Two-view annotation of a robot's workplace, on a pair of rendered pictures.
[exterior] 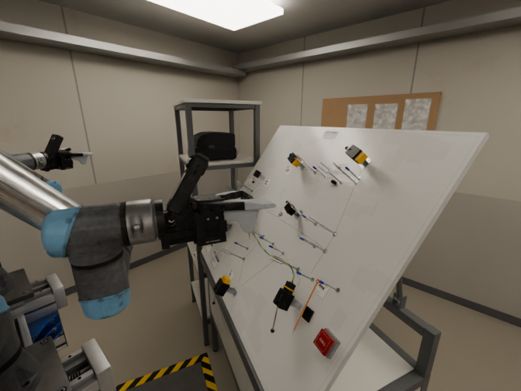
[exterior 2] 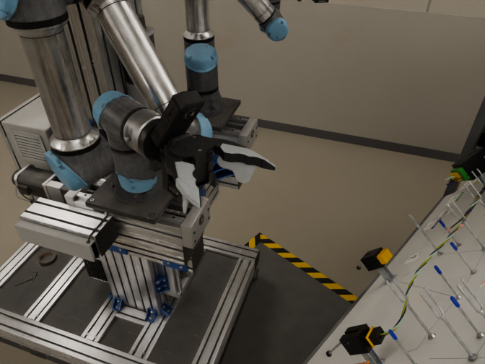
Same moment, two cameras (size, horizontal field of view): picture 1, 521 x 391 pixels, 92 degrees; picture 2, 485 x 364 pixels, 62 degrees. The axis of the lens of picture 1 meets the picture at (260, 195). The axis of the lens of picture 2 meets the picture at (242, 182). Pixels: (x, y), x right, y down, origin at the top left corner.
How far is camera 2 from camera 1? 0.56 m
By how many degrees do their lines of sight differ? 62
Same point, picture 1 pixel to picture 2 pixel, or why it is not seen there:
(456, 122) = not seen: outside the picture
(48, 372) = (160, 197)
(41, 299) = (229, 136)
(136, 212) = (131, 124)
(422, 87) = not seen: outside the picture
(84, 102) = not seen: outside the picture
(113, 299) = (125, 180)
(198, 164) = (172, 107)
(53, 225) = (97, 105)
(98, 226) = (110, 121)
